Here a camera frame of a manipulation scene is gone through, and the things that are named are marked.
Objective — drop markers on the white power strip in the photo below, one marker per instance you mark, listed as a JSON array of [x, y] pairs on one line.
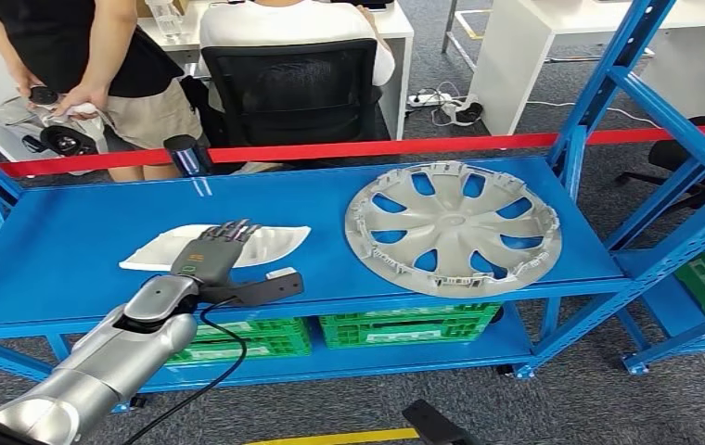
[[429, 98]]

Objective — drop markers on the silver wheel hubcap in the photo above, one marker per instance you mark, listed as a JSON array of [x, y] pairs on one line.
[[451, 227]]

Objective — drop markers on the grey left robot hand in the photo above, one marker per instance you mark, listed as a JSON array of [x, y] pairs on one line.
[[205, 261]]

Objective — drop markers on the black mesh office chair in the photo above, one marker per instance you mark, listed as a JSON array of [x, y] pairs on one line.
[[291, 92]]

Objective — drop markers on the red barrier belt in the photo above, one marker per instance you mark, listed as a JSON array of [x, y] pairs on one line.
[[389, 147]]

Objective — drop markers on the white curved plastic part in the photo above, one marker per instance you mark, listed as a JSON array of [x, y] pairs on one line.
[[279, 242]]

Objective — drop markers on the grey black headset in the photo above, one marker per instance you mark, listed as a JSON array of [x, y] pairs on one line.
[[67, 142]]

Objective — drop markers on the blue metal shelf rack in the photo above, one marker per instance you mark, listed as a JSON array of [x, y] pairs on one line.
[[328, 203], [653, 264]]

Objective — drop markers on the white handheld controller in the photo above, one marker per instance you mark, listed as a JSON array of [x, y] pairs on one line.
[[82, 110]]

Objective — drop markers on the yellow floor tape square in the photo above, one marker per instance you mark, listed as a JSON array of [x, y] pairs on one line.
[[358, 437]]

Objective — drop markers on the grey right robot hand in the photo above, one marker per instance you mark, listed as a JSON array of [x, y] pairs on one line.
[[435, 427]]

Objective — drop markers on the black power adapter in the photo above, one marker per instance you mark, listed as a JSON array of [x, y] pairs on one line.
[[469, 113]]

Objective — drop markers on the clear water bottle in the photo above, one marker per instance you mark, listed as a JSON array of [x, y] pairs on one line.
[[167, 21]]

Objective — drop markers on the black barrier post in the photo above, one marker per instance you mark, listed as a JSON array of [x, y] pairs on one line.
[[185, 156]]

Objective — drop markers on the black handheld controller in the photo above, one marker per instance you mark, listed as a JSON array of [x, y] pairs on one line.
[[42, 96]]

